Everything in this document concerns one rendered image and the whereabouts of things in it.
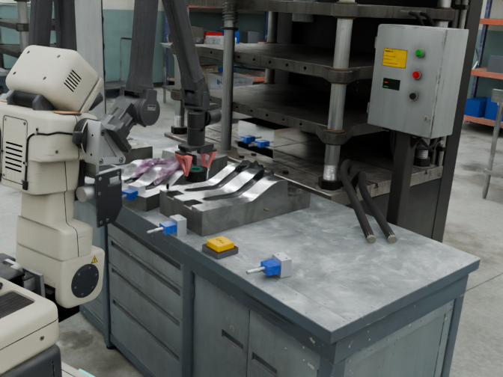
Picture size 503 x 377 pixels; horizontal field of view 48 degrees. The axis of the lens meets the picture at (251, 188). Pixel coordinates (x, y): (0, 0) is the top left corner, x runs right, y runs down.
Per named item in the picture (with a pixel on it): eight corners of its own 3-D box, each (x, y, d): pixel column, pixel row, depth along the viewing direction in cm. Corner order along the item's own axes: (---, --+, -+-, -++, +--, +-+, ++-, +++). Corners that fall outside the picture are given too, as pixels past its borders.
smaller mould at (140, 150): (114, 166, 251) (113, 151, 249) (99, 158, 262) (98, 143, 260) (153, 160, 264) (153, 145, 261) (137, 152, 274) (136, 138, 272)
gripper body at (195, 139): (214, 149, 182) (215, 126, 179) (190, 154, 175) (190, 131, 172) (201, 145, 186) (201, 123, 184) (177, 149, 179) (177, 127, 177)
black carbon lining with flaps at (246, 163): (206, 208, 188) (206, 180, 185) (180, 194, 199) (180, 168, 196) (282, 190, 209) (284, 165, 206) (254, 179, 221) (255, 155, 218)
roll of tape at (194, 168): (194, 184, 178) (194, 173, 177) (178, 178, 184) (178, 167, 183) (212, 179, 184) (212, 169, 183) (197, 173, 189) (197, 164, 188)
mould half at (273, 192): (201, 236, 182) (202, 197, 177) (159, 212, 200) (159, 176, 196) (309, 207, 213) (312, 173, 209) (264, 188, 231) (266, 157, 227)
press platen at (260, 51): (343, 120, 221) (347, 70, 215) (166, 77, 314) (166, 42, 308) (456, 103, 273) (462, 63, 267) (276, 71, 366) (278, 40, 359)
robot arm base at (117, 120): (81, 123, 146) (114, 130, 140) (99, 102, 150) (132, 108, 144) (97, 145, 153) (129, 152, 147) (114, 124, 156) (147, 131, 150)
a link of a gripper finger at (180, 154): (204, 175, 181) (204, 147, 178) (187, 179, 177) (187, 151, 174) (191, 170, 186) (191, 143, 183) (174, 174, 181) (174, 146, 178)
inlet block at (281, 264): (251, 285, 152) (251, 267, 151) (242, 277, 156) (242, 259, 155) (290, 276, 159) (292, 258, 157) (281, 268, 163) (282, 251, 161)
